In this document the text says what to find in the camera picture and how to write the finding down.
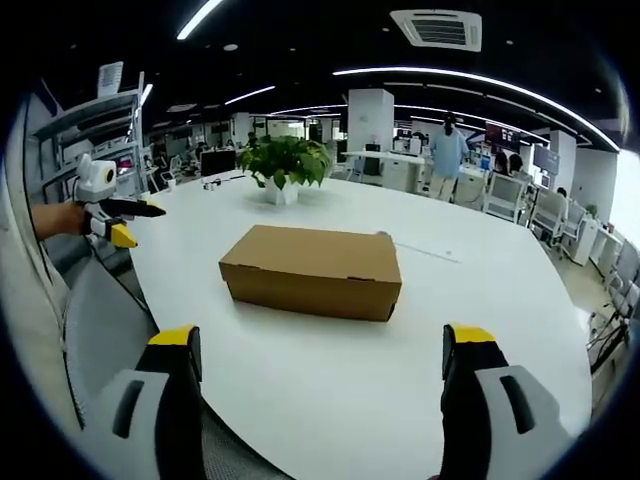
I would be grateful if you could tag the brown cardboard shoe box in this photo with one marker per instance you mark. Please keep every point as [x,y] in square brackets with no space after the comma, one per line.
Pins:
[311,270]

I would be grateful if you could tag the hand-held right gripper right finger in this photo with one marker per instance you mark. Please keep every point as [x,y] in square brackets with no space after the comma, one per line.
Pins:
[495,400]

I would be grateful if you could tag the white standing desk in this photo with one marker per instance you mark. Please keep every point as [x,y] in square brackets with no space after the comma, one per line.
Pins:
[387,167]

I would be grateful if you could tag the white office chair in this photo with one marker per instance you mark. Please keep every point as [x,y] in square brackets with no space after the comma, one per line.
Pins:
[552,215]
[506,197]

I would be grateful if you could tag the white plant pot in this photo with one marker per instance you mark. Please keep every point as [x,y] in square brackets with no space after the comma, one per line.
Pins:
[281,192]

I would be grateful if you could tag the white metal shelving rack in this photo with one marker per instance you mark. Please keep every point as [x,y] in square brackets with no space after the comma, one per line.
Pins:
[97,145]

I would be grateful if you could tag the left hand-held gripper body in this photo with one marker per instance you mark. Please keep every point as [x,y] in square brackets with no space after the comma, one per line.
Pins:
[97,192]

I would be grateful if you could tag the person's left hand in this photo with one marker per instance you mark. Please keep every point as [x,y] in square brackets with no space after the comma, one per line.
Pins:
[62,219]

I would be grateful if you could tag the white square pillar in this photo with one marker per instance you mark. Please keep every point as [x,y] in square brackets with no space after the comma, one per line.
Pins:
[370,120]

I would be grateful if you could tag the grey mesh office chair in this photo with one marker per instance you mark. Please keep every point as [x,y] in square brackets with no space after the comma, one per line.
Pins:
[107,320]

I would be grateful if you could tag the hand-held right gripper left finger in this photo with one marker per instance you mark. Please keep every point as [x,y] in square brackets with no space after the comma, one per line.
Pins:
[150,400]

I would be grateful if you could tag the green potted plant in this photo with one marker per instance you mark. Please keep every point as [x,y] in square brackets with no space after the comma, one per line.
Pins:
[285,160]

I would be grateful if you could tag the ceiling air conditioner vent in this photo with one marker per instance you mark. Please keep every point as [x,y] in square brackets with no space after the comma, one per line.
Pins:
[436,29]

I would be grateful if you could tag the person's beige clothing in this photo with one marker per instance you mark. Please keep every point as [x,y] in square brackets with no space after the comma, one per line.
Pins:
[30,280]

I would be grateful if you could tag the white paper cup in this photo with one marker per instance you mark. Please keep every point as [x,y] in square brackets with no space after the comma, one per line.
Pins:
[171,186]

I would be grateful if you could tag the black computer monitor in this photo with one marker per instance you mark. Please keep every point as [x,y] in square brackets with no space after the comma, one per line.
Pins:
[217,163]

